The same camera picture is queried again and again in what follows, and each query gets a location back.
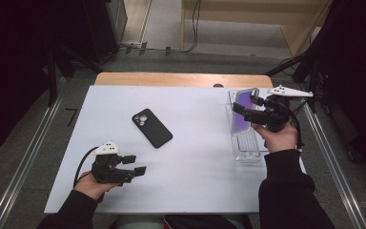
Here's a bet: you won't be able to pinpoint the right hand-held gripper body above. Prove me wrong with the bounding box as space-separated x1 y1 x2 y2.
253 84 315 133

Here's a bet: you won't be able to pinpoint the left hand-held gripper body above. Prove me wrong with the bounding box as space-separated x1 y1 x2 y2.
91 141 135 185

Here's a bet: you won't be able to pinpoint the clear plastic rack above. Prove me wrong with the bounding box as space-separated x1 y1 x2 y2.
224 89 270 161

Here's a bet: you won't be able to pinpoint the black phone case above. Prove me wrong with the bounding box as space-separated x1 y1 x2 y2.
132 108 174 150

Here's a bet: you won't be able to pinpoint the person's left hand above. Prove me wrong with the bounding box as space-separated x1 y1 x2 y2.
73 171 120 201

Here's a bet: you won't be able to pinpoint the person's right hand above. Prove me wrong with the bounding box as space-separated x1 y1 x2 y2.
251 122 299 154

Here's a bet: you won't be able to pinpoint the black metal stand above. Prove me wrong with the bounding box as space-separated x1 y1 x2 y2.
265 31 328 114
46 47 103 108

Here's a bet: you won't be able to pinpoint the white board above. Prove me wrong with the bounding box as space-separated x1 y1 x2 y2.
43 85 320 215

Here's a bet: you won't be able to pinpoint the wooden table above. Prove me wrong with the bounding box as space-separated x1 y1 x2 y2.
93 72 275 89

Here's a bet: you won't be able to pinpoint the wooden shelf unit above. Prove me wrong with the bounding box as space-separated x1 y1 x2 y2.
180 0 333 56

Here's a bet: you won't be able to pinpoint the black curtain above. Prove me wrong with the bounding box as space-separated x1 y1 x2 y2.
0 0 87 160
311 0 366 170

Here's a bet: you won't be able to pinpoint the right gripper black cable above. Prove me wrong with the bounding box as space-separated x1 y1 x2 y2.
279 99 303 151

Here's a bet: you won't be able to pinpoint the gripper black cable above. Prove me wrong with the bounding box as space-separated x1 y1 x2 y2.
72 146 99 189
279 99 303 151

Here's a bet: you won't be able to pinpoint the black floor cables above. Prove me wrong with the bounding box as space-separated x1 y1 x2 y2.
290 94 309 125

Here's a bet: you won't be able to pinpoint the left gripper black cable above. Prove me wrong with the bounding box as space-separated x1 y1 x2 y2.
72 146 99 189

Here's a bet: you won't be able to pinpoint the metal floor rail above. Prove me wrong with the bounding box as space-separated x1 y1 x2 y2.
296 90 366 229
0 75 68 229

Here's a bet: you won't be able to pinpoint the hanging black cables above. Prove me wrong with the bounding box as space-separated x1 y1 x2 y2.
118 0 203 55

